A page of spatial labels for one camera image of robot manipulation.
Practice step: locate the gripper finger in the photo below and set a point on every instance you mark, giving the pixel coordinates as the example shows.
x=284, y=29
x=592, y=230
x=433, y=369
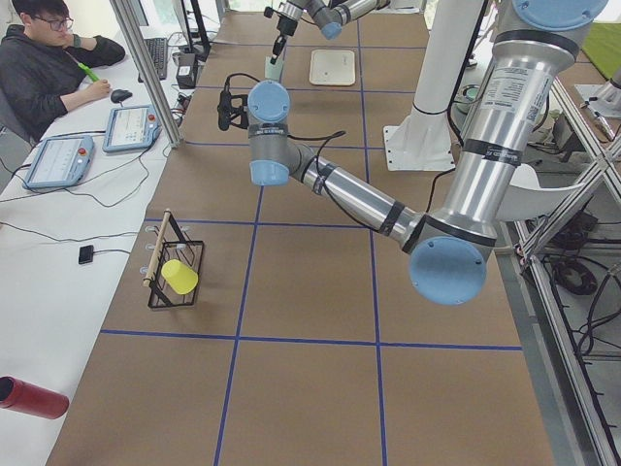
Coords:
x=282, y=44
x=275, y=50

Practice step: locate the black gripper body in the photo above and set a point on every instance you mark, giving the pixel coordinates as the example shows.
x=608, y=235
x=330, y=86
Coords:
x=282, y=25

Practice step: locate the light green cup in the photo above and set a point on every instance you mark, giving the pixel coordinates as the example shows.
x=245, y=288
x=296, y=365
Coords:
x=273, y=70

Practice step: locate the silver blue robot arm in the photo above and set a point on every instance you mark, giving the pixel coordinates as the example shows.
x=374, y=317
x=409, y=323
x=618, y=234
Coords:
x=328, y=18
x=448, y=247

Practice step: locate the cream rabbit tray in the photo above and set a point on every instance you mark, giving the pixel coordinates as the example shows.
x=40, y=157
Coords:
x=332, y=67

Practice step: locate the yellow cup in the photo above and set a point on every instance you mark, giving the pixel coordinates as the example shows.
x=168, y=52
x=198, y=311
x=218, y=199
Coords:
x=179, y=276

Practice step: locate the black keyboard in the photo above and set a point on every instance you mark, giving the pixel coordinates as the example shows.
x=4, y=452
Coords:
x=158, y=52

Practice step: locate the black computer mouse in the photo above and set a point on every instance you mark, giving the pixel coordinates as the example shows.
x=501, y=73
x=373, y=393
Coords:
x=120, y=95

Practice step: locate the far blue teach pendant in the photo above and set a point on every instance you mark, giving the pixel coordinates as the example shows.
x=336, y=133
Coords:
x=131, y=128

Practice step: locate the blue teach pendant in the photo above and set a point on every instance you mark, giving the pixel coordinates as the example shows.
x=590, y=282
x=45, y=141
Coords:
x=60, y=162
x=131, y=128

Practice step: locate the seated person black hoodie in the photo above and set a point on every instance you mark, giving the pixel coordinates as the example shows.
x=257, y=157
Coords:
x=43, y=63

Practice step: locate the near blue teach pendant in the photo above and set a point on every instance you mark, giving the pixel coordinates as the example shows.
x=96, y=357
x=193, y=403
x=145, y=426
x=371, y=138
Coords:
x=60, y=162

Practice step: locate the small black square device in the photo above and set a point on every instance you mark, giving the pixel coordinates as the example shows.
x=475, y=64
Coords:
x=86, y=254

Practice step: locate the white chair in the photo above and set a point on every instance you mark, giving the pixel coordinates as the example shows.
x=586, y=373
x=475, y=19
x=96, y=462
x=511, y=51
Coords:
x=526, y=199

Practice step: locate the red bottle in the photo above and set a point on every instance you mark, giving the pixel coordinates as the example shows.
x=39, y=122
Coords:
x=31, y=399

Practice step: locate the aluminium frame post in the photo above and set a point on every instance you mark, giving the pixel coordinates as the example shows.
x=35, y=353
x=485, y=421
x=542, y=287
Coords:
x=130, y=28

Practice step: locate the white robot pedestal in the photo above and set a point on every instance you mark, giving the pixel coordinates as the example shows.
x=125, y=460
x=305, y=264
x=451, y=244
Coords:
x=422, y=141

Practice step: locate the black wire cup rack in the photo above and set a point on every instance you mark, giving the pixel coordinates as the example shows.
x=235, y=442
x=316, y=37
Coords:
x=172, y=242

